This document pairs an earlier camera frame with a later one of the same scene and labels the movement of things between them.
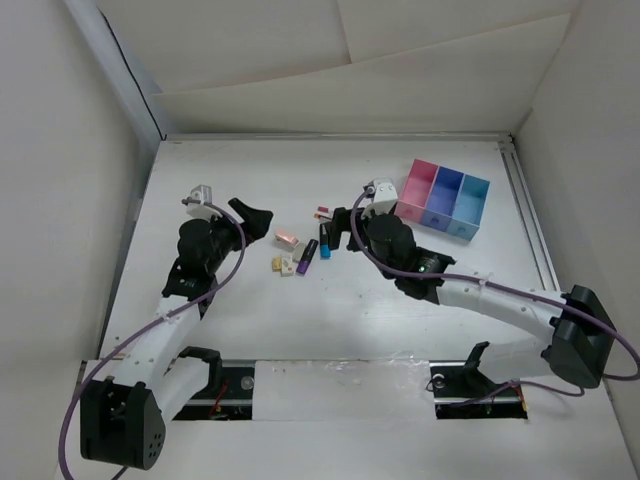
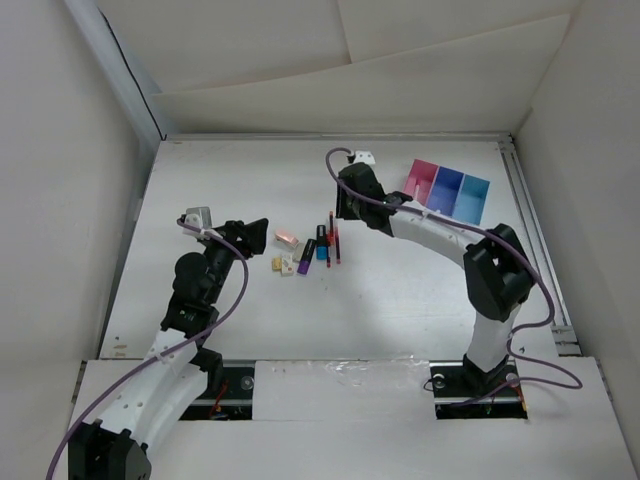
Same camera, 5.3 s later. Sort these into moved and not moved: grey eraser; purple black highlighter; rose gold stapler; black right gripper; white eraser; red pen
Moved: black right gripper; red pen
Not moved: grey eraser; purple black highlighter; rose gold stapler; white eraser
